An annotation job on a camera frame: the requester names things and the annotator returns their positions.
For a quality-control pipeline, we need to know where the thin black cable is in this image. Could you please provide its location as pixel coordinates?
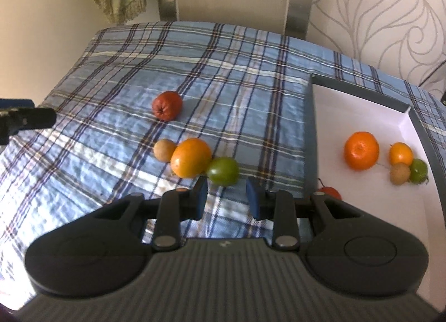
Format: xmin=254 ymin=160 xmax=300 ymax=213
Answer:
xmin=420 ymin=60 xmax=446 ymax=87

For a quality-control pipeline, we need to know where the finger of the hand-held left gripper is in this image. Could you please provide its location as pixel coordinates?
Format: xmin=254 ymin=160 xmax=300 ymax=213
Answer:
xmin=0 ymin=107 xmax=57 ymax=145
xmin=0 ymin=98 xmax=34 ymax=109

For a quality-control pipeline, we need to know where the grey box with white inside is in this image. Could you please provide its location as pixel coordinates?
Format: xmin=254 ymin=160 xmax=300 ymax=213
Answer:
xmin=304 ymin=74 xmax=446 ymax=309

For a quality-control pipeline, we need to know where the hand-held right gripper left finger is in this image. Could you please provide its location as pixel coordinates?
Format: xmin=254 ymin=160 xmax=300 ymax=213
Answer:
xmin=82 ymin=176 xmax=209 ymax=252

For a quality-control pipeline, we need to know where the green jujube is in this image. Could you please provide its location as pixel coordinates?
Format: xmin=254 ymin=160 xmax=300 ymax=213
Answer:
xmin=206 ymin=157 xmax=240 ymax=186
xmin=408 ymin=158 xmax=429 ymax=184

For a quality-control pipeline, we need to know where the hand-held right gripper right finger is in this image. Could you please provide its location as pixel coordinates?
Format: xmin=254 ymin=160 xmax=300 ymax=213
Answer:
xmin=246 ymin=176 xmax=370 ymax=252

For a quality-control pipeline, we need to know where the small red apple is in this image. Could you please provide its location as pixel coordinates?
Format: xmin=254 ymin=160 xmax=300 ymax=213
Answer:
xmin=316 ymin=178 xmax=343 ymax=201

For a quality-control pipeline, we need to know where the blue plaid cloth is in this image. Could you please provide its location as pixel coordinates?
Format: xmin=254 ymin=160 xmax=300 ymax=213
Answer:
xmin=0 ymin=21 xmax=446 ymax=295

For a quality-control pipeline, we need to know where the dark red apple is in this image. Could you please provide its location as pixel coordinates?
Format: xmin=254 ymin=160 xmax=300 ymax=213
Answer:
xmin=152 ymin=91 xmax=183 ymax=121

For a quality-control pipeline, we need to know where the deep orange tangerine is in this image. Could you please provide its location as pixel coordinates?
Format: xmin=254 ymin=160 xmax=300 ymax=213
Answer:
xmin=344 ymin=131 xmax=380 ymax=171

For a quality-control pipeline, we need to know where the yellow-orange orange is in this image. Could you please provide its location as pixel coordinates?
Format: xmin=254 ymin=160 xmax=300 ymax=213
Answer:
xmin=389 ymin=142 xmax=414 ymax=166
xmin=170 ymin=138 xmax=212 ymax=179

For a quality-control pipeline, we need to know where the brown kiwi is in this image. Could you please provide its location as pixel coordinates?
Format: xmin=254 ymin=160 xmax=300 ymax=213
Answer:
xmin=389 ymin=163 xmax=411 ymax=186
xmin=154 ymin=139 xmax=178 ymax=162

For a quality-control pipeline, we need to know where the silver metal frame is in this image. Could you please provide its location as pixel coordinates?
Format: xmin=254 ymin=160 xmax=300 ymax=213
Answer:
xmin=157 ymin=0 xmax=319 ymax=42

